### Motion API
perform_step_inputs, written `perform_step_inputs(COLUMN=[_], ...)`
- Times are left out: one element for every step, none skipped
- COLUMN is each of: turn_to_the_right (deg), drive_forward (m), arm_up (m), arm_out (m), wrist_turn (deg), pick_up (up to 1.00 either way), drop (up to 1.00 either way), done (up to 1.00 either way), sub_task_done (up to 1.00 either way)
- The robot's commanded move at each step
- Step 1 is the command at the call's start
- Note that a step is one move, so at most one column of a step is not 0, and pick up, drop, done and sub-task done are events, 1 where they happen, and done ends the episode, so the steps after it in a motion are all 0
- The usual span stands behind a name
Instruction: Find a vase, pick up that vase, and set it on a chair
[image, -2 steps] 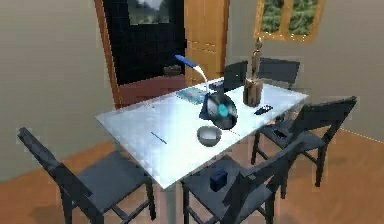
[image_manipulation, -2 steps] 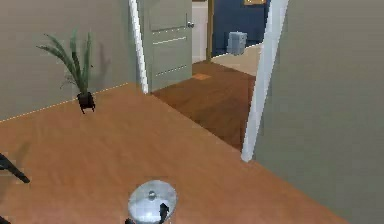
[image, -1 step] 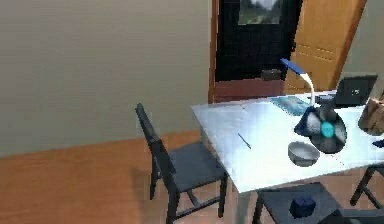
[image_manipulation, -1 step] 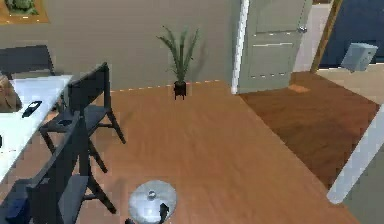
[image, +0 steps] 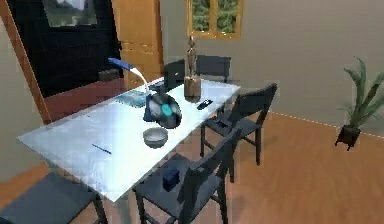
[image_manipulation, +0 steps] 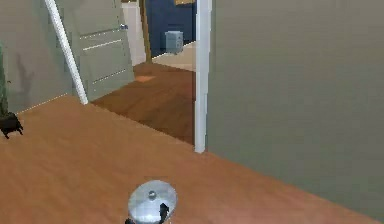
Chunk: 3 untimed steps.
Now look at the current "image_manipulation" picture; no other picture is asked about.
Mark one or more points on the grey-blue square bin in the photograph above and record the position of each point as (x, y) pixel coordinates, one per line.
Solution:
(173, 41)

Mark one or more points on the white room door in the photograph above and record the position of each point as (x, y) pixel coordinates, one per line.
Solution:
(135, 36)

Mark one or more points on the green house plant black pot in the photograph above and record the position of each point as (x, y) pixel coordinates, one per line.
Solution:
(9, 124)

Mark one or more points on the grey-green room door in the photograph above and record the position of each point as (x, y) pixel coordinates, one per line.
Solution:
(103, 56)

